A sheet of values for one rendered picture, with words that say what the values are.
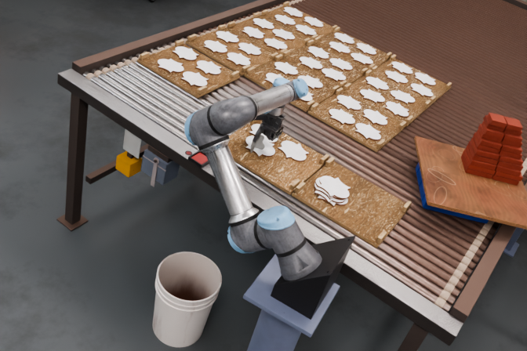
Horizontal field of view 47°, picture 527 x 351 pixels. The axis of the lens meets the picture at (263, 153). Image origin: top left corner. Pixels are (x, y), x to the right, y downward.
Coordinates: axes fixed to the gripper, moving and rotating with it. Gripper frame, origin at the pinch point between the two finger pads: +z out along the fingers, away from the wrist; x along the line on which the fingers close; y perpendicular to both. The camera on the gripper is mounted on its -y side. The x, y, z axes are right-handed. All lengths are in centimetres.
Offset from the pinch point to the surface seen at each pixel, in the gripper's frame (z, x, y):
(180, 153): 4.3, -27.3, -21.8
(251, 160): 1.7, -9.3, 2.7
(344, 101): 1, 73, 8
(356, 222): 1, -9, 55
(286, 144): 0.9, 12.8, 7.4
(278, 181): 1.4, -11.9, 19.0
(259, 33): 2, 99, -65
